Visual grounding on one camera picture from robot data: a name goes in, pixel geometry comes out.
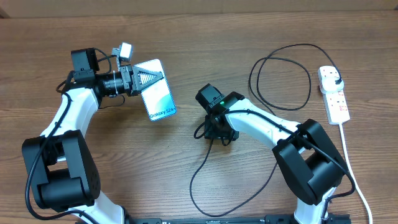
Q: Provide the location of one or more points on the white charger plug adapter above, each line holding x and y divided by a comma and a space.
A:
331, 84

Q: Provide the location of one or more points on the Samsung Galaxy smartphone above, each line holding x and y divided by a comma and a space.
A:
157, 98

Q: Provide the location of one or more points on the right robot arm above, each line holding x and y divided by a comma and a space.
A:
310, 163

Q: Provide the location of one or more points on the white power strip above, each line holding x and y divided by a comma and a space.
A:
335, 103

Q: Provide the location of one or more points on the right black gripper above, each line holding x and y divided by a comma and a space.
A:
211, 132

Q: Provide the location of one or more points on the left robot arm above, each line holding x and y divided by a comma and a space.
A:
62, 176

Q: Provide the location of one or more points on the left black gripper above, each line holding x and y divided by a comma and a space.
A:
127, 72

